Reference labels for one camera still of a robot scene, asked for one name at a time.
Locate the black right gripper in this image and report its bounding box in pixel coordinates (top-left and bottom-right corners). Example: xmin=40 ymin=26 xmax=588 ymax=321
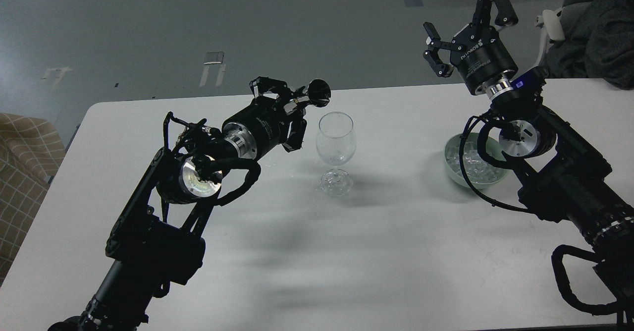
xmin=423 ymin=0 xmax=519 ymax=96

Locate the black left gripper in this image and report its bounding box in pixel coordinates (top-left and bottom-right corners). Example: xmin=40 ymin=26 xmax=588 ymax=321
xmin=222 ymin=77 xmax=307 ymax=160

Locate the steel cocktail jigger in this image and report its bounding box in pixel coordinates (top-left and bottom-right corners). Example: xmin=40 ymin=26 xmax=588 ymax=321
xmin=283 ymin=79 xmax=331 ymax=115

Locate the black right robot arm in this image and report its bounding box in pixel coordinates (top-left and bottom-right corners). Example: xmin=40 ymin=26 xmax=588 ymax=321
xmin=423 ymin=0 xmax=634 ymax=331

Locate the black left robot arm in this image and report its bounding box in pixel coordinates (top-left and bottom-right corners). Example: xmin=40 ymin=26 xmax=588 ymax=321
xmin=50 ymin=77 xmax=331 ymax=331

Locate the clear wine glass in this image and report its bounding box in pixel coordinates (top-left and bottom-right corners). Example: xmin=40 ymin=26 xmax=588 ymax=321
xmin=316 ymin=111 xmax=357 ymax=196

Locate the clear ice cubes pile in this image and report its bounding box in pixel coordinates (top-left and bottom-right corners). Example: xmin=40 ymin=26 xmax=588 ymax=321
xmin=445 ymin=141 xmax=506 ymax=185

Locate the white office chair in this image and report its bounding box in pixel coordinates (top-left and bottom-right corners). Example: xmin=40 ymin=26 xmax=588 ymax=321
xmin=534 ymin=7 xmax=566 ymax=66

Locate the silver floor socket plate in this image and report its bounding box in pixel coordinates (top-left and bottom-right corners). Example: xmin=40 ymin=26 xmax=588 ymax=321
xmin=203 ymin=51 xmax=224 ymax=65

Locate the person in grey sweater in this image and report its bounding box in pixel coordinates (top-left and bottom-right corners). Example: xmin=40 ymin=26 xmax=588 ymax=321
xmin=543 ymin=0 xmax=634 ymax=90

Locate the green bowl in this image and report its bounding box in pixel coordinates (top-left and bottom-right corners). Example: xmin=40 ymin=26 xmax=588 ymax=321
xmin=444 ymin=132 xmax=510 ymax=190

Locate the beige checked cloth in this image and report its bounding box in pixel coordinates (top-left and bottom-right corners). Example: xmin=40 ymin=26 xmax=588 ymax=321
xmin=0 ymin=112 xmax=66 ymax=281

